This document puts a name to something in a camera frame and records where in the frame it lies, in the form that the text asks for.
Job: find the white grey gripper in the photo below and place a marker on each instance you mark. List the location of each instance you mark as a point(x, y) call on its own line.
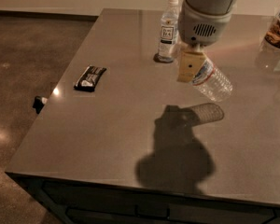
point(200, 27)

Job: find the clear water bottle red label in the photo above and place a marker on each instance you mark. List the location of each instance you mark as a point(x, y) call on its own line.
point(212, 83)

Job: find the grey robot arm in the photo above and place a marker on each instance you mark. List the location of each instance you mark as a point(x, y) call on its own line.
point(214, 7)

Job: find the tea bottle white label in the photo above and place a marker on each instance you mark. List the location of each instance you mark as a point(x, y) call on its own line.
point(168, 32)

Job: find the glass jar with snacks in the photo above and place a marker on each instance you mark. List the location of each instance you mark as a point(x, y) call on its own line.
point(278, 31)

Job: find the black snack bar wrapper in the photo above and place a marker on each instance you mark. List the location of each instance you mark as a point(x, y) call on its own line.
point(89, 79)

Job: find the black drawer handle knob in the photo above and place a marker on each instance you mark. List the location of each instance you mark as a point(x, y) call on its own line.
point(39, 103)

